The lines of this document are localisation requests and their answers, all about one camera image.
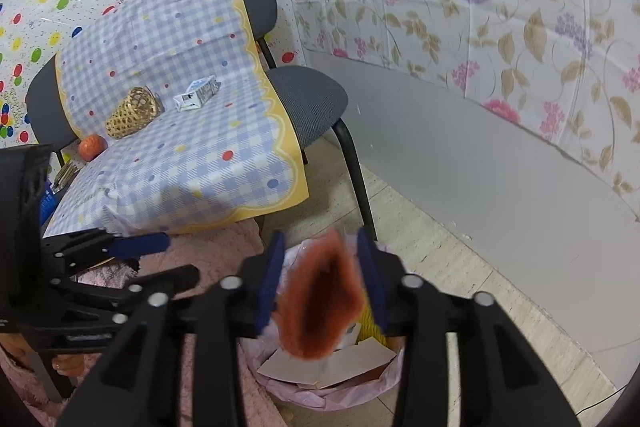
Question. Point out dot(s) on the trash bin with pink bag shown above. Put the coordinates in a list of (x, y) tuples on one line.
[(350, 399)]

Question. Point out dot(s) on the orange fuzzy cloth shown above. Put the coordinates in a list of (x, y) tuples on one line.
[(320, 302)]

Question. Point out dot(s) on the person's left hand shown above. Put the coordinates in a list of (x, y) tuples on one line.
[(72, 364)]

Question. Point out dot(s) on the small milk carton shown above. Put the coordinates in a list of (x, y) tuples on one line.
[(197, 94)]

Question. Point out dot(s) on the blue checkered cloth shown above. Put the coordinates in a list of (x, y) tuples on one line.
[(190, 147)]

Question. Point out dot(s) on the grey chair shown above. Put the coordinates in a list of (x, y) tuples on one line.
[(310, 102), (42, 102)]

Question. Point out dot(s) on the yellow packet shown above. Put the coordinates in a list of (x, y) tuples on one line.
[(371, 324)]

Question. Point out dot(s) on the orange fruit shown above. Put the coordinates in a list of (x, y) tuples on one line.
[(91, 148)]

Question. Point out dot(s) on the woven wicker basket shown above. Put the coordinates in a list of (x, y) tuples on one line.
[(132, 114)]

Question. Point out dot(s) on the white cardboard pieces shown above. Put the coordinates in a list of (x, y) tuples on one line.
[(350, 357)]

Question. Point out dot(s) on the brown striped object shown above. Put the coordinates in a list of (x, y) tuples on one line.
[(67, 177)]

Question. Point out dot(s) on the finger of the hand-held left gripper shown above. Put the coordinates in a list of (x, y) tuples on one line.
[(140, 244), (165, 279)]

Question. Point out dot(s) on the blue plastic basket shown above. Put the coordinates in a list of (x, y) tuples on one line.
[(47, 207)]

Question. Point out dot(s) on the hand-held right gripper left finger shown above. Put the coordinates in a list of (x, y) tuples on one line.
[(267, 292)]

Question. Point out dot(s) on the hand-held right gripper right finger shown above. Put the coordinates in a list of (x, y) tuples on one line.
[(375, 287)]

